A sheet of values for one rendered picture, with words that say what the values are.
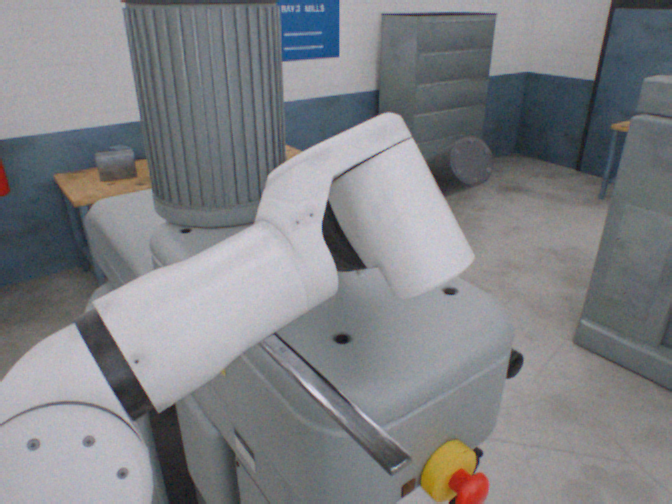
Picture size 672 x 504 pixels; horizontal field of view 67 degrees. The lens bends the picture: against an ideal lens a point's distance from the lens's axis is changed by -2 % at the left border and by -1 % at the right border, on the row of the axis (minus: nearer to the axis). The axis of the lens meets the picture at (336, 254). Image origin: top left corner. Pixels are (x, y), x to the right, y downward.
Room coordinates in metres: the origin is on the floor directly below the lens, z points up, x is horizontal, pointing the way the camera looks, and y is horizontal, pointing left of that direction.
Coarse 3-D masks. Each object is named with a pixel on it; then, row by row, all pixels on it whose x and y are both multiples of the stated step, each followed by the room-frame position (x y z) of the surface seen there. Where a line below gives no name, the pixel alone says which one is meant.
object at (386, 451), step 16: (272, 336) 0.38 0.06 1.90; (272, 352) 0.36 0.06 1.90; (288, 352) 0.36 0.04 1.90; (288, 368) 0.34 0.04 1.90; (304, 368) 0.34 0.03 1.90; (304, 384) 0.32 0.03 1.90; (320, 384) 0.32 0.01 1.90; (320, 400) 0.30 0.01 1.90; (336, 400) 0.30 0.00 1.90; (336, 416) 0.28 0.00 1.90; (352, 416) 0.28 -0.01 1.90; (352, 432) 0.27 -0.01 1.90; (368, 432) 0.27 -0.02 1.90; (384, 432) 0.27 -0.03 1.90; (368, 448) 0.25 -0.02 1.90; (384, 448) 0.25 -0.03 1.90; (400, 448) 0.25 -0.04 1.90; (384, 464) 0.24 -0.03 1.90; (400, 464) 0.24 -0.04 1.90
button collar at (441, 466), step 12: (444, 444) 0.36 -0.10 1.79; (456, 444) 0.36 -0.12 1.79; (432, 456) 0.35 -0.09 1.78; (444, 456) 0.34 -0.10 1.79; (456, 456) 0.34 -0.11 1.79; (468, 456) 0.35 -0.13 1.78; (432, 468) 0.34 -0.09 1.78; (444, 468) 0.33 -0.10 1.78; (456, 468) 0.34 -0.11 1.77; (468, 468) 0.35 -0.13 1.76; (432, 480) 0.33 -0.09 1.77; (444, 480) 0.33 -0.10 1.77; (432, 492) 0.33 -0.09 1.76; (444, 492) 0.33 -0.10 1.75
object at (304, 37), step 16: (288, 0) 5.42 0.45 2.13; (304, 0) 5.53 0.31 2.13; (320, 0) 5.64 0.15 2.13; (336, 0) 5.75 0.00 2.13; (288, 16) 5.42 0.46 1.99; (304, 16) 5.53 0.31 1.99; (320, 16) 5.64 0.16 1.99; (336, 16) 5.75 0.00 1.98; (288, 32) 5.41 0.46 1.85; (304, 32) 5.52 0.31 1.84; (320, 32) 5.64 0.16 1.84; (336, 32) 5.75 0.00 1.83; (288, 48) 5.41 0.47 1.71; (304, 48) 5.52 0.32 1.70; (320, 48) 5.64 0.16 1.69; (336, 48) 5.75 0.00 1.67
